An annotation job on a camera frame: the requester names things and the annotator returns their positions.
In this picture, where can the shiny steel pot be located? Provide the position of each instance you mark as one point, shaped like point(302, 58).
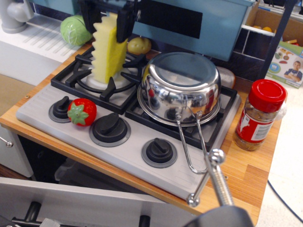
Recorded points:
point(181, 89)

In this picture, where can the dark metal post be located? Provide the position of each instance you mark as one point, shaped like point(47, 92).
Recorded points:
point(289, 6)

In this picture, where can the orange white toy behind pot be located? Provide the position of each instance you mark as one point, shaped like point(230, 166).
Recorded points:
point(228, 78)

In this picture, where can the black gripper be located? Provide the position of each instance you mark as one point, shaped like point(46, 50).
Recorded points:
point(91, 14)

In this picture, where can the green toy cabbage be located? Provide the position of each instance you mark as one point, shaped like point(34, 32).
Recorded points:
point(73, 30)

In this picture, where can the grey toy faucet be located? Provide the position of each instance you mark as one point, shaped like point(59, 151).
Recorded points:
point(14, 15)

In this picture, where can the grey oven door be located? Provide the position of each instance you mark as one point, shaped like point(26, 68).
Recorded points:
point(86, 207)

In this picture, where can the right black stove knob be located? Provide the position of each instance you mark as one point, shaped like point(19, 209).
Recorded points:
point(159, 153)

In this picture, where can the toy potato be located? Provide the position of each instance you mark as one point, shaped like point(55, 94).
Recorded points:
point(139, 45)

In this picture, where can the dark round camera mount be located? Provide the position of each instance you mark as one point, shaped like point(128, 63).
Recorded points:
point(224, 216)

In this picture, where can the toy food box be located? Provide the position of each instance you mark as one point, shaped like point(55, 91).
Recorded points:
point(287, 64)

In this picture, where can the left black burner grate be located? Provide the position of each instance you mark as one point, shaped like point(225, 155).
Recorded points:
point(77, 79)

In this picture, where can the red lid spice jar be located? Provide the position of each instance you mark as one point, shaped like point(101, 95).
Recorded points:
point(261, 108)

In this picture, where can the red toy strawberry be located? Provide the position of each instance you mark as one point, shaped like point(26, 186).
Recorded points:
point(82, 112)

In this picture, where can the grey toy stove top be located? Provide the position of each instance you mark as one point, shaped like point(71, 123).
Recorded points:
point(177, 179)

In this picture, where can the cardboard box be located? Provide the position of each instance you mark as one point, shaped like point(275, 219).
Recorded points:
point(263, 15)

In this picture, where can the left black stove knob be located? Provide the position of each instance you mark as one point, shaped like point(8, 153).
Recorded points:
point(58, 111)

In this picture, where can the yellow zigzag sponge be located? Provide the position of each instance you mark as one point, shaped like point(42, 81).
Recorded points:
point(109, 55)

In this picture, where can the black stove knob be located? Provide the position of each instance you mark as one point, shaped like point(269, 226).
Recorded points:
point(159, 153)
point(58, 111)
point(110, 131)

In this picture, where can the middle black stove knob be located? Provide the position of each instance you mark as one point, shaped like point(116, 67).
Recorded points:
point(110, 131)

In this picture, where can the black burner grate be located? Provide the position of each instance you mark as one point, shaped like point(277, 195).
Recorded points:
point(77, 79)
point(214, 131)

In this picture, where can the right black burner grate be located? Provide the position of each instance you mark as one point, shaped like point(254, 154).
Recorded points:
point(214, 131)

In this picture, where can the teal toy microwave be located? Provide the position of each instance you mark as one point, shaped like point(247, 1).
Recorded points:
point(209, 27)

